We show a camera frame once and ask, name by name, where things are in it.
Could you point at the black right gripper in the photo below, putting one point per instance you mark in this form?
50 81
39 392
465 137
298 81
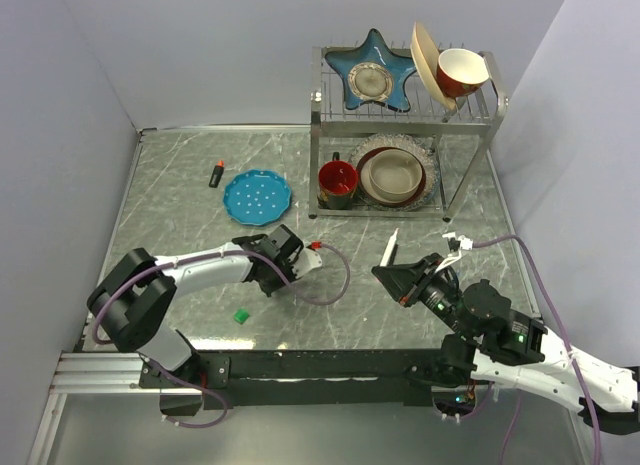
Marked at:
404 281

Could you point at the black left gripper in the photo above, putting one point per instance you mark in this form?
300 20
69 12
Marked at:
269 287

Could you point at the white pink-tipped marker pen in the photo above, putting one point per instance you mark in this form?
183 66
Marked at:
389 249

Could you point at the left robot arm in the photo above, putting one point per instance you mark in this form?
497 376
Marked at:
131 302

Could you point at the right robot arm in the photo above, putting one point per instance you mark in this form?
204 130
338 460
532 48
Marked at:
490 341

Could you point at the blue polka dot plate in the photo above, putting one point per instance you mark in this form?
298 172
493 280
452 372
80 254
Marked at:
257 197

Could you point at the green highlighter cap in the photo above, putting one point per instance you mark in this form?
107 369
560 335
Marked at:
241 316

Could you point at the dark floral red mug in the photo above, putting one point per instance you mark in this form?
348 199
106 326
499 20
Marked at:
338 181

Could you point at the black orange-tipped highlighter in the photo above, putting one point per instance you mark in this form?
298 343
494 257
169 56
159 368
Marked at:
216 174

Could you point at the beige bowl on lower shelf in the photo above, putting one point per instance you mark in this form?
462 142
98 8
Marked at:
391 177

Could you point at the dark red plate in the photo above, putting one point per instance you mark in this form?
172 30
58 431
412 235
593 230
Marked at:
417 195

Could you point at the patterned glass plate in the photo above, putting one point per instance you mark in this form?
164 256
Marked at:
396 171

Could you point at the stainless steel dish rack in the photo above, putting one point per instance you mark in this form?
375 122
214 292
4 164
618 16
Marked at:
458 139

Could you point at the blue star-shaped dish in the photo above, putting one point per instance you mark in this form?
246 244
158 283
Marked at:
373 73

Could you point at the red and white bowl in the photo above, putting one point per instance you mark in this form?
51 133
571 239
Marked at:
460 72

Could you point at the cream plate on rack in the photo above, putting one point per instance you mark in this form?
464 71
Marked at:
425 55

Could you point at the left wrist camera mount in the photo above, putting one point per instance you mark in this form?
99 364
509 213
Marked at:
307 261

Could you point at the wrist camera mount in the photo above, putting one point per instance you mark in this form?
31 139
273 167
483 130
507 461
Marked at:
458 246
307 261

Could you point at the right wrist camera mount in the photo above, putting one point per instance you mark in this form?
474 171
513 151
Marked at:
458 246

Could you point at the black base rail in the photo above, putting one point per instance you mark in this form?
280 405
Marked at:
313 377

